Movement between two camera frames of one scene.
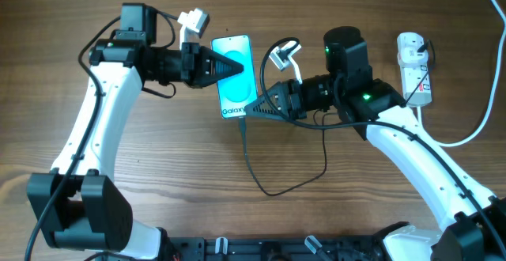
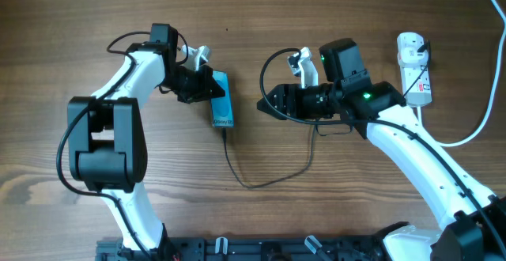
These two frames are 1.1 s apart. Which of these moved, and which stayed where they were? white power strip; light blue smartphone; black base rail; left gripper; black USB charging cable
Moved: left gripper; light blue smartphone; black USB charging cable
Stayed: black base rail; white power strip
